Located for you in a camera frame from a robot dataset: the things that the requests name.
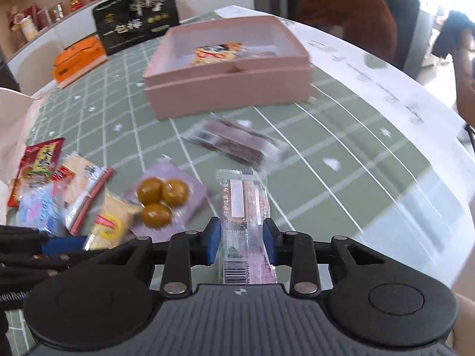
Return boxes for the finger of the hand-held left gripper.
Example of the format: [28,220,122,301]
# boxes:
[0,250,110,280]
[0,225,89,256]

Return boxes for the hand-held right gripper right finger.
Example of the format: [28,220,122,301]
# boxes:
[262,217,387,296]

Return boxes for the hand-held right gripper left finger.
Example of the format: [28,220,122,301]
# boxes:
[89,216,224,297]

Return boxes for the blue cartoon pig snack packet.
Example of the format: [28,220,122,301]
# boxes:
[17,183,67,238]

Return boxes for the pink clear snack bar packet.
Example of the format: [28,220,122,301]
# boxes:
[216,169,279,285]

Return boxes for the red label cracker packet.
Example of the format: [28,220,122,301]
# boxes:
[52,151,115,235]

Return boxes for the dark bar snack packet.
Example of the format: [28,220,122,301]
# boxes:
[183,117,283,173]

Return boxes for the pink cardboard box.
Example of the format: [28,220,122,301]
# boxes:
[143,15,312,121]

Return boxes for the yellow label cracker packet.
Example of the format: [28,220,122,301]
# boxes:
[83,192,143,251]

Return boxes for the small yellow candy packet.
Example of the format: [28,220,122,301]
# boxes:
[121,161,208,232]

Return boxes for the green checked tablecloth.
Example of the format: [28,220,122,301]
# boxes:
[0,5,475,356]

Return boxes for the red chicken snack packet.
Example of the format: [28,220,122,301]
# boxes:
[7,137,67,208]

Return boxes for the orange box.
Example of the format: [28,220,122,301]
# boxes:
[52,36,108,89]

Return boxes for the orange snack packet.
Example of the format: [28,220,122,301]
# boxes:
[189,42,249,67]

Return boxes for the clear jar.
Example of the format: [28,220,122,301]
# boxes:
[20,17,39,41]

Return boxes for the black printed bag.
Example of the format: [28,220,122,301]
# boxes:
[91,0,181,57]

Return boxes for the brown chair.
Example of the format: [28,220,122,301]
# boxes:
[297,0,398,69]

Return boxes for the chair draped with clothes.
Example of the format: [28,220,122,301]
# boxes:
[432,9,475,127]

